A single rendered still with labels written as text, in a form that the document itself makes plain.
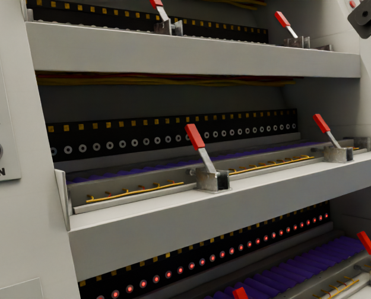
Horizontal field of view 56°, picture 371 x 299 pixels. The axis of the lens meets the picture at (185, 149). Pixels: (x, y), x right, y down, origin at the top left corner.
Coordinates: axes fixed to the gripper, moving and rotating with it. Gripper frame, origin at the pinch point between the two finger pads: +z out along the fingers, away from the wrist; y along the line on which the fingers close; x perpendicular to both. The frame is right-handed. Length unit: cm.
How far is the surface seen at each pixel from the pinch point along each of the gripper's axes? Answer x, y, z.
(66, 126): 8.9, -23.2, 30.6
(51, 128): 8.8, -25.1, 30.7
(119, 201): -5.8, -22.9, 23.0
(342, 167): -9.1, 11.2, 19.0
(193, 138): -0.9, -12.6, 20.0
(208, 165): -4.9, -12.2, 19.8
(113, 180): -2.8, -22.2, 24.1
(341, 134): -0.3, 30.4, 26.6
